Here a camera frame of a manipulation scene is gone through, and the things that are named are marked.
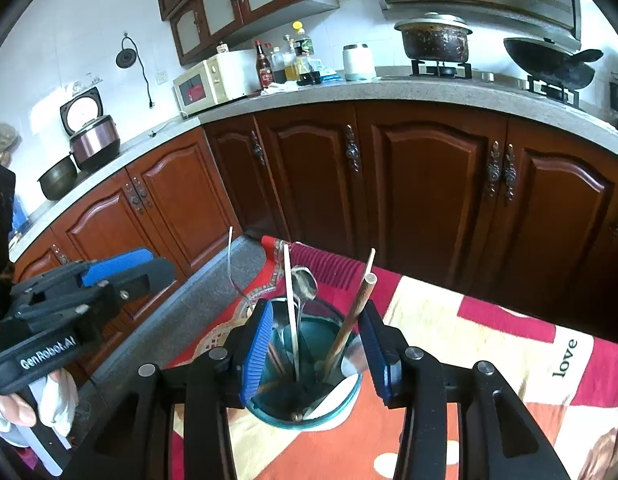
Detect large metal spoon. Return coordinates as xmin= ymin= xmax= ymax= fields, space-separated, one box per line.
xmin=336 ymin=332 xmax=365 ymax=378

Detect floral utensil holder cup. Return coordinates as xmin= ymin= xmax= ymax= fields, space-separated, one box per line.
xmin=246 ymin=297 xmax=365 ymax=431

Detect printed patchwork blanket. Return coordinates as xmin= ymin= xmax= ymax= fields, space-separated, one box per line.
xmin=166 ymin=235 xmax=618 ymax=480

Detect brown wooden base cabinets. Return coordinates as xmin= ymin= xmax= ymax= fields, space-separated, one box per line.
xmin=14 ymin=100 xmax=618 ymax=351

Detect dark cooking pot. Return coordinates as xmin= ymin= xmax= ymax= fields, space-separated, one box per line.
xmin=394 ymin=11 xmax=474 ymax=63

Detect person's left hand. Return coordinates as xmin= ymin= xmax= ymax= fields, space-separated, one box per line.
xmin=0 ymin=367 xmax=80 ymax=436

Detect white microwave oven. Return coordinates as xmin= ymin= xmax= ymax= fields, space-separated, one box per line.
xmin=173 ymin=50 xmax=262 ymax=117

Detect grey stone countertop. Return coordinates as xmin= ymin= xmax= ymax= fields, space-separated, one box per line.
xmin=9 ymin=67 xmax=618 ymax=261

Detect gas stove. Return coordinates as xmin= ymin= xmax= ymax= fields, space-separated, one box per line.
xmin=379 ymin=60 xmax=585 ymax=106

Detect rice cooker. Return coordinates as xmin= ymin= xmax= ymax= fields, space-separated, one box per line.
xmin=60 ymin=86 xmax=122 ymax=173

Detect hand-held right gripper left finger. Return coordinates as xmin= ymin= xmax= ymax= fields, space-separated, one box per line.
xmin=64 ymin=300 xmax=275 ymax=480

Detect brown wooden chopstick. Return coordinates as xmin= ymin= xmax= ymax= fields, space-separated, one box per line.
xmin=321 ymin=272 xmax=379 ymax=383

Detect brown sauce bottle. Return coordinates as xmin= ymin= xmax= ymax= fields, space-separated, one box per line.
xmin=254 ymin=40 xmax=274 ymax=91

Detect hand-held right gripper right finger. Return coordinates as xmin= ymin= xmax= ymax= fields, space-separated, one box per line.
xmin=359 ymin=300 xmax=572 ymax=480

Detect metal fork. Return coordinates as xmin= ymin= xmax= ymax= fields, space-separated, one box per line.
xmin=227 ymin=226 xmax=256 ymax=312

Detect white canister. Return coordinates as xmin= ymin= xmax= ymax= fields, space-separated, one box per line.
xmin=342 ymin=43 xmax=376 ymax=82

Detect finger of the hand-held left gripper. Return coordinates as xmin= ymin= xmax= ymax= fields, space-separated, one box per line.
xmin=108 ymin=258 xmax=177 ymax=305
xmin=81 ymin=247 xmax=155 ymax=286

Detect dark inner cooker pot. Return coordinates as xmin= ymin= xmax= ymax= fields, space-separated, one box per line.
xmin=37 ymin=154 xmax=80 ymax=202

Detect black wok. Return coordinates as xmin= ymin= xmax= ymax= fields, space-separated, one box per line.
xmin=503 ymin=36 xmax=604 ymax=90

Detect small metal spoon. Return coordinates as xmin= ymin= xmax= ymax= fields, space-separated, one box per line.
xmin=290 ymin=266 xmax=320 ymax=343

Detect white chopstick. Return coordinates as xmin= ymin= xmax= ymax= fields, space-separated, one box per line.
xmin=283 ymin=242 xmax=301 ymax=383

